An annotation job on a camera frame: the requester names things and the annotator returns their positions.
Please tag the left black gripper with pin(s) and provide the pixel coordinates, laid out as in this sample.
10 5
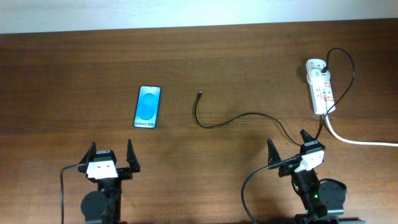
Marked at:
125 172

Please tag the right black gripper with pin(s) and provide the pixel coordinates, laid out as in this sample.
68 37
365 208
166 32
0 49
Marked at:
274 156

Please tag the blue screen Galaxy smartphone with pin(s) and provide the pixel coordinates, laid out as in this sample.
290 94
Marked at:
147 108

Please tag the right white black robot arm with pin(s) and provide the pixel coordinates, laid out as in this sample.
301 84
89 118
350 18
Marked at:
322 199

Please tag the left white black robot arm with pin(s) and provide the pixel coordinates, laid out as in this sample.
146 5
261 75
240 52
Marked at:
103 205

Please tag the white power strip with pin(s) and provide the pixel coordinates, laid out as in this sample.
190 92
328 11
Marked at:
321 93

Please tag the white USB wall charger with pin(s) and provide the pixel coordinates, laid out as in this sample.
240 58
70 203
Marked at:
317 76

